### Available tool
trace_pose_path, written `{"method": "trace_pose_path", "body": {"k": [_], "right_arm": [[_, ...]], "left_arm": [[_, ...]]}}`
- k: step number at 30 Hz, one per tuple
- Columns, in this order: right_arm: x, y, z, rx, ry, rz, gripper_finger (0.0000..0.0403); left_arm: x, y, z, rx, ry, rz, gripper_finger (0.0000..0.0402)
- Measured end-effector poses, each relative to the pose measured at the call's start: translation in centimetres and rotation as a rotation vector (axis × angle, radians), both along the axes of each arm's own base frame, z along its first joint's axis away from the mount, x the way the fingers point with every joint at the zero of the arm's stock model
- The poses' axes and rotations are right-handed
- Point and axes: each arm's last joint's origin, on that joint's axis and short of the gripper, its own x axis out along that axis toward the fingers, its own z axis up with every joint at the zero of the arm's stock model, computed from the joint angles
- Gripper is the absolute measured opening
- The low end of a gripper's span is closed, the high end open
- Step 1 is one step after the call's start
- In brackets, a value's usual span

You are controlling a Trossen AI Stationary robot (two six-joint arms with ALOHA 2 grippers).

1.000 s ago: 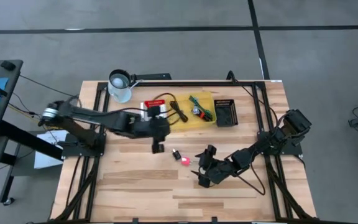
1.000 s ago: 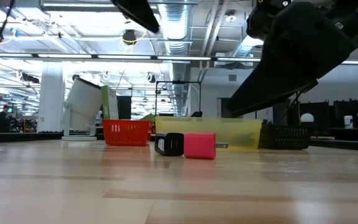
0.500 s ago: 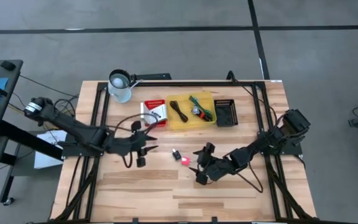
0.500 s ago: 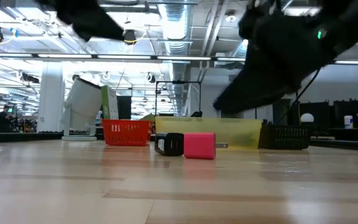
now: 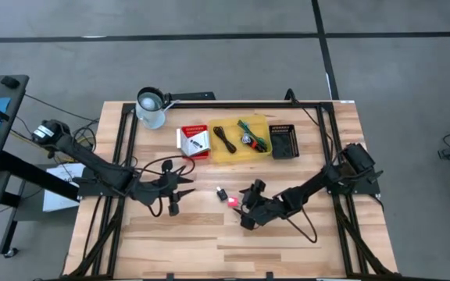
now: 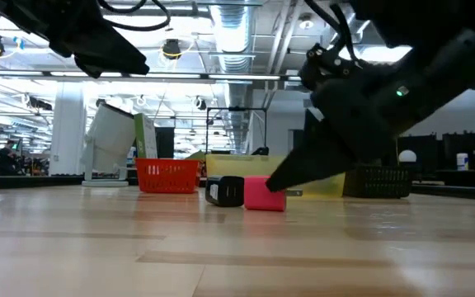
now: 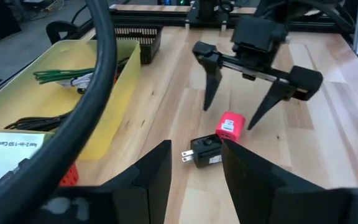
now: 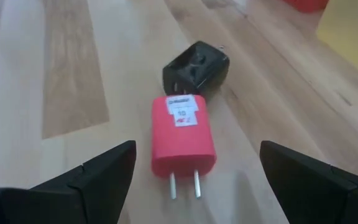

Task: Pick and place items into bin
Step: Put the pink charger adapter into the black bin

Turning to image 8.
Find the red plastic basket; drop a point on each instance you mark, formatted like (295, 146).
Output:
(306, 4)

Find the black wall charger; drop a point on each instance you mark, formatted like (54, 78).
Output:
(197, 68)

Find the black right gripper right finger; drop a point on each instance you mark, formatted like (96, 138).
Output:
(306, 193)

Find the pink wall charger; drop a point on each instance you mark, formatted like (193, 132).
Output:
(182, 146)

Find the yellow translucent plastic bin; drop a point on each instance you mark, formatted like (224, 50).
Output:
(353, 34)

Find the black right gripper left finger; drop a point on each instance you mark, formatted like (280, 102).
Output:
(104, 186)

